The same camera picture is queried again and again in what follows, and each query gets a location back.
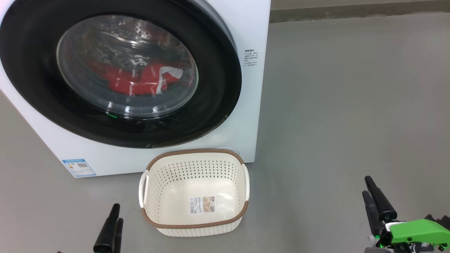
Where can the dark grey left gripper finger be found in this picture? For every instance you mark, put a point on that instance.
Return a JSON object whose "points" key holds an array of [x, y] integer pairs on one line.
{"points": [[107, 235], [119, 239]]}

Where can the cream perforated laundry basket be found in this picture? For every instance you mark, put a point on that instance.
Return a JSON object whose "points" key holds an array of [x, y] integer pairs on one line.
{"points": [[165, 211]]}

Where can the white printed product label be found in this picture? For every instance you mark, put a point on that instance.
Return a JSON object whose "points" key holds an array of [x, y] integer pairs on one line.
{"points": [[203, 205]]}

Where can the white front-load washing machine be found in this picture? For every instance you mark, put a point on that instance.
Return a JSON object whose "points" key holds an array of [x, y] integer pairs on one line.
{"points": [[248, 105]]}

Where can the washing machine door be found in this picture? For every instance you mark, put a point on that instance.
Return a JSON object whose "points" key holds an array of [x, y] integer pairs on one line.
{"points": [[31, 70]]}

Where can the blue energy label sticker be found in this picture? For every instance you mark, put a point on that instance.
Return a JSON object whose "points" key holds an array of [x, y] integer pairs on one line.
{"points": [[79, 168]]}

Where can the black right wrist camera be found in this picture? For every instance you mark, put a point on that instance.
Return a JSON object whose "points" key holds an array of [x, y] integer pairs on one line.
{"points": [[443, 221]]}

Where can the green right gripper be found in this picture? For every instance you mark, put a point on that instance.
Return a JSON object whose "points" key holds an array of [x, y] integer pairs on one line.
{"points": [[418, 232]]}

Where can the stainless steel washing machine drum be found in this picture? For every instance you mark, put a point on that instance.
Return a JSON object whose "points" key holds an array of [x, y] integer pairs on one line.
{"points": [[116, 38]]}

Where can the red and white garment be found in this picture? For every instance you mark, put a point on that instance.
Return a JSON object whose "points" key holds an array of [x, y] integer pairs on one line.
{"points": [[140, 79]]}

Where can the round white filter cover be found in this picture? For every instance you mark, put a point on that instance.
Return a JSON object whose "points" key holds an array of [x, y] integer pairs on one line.
{"points": [[232, 150]]}

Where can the printed text instruction sticker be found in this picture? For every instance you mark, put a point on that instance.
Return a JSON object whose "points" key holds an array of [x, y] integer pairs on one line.
{"points": [[251, 58]]}

